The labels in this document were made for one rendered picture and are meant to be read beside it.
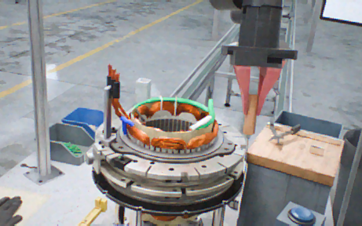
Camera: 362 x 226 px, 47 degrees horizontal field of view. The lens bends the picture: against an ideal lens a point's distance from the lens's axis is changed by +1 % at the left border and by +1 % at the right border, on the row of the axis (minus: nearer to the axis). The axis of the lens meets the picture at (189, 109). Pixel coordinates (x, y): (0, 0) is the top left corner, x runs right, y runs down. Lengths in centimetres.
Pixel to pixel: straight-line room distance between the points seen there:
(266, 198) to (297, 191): 7
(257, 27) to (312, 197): 47
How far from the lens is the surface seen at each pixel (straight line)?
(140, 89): 93
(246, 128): 61
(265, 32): 58
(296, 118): 118
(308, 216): 79
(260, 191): 95
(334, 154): 99
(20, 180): 134
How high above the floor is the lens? 148
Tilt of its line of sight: 22 degrees down
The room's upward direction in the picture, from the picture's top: 5 degrees clockwise
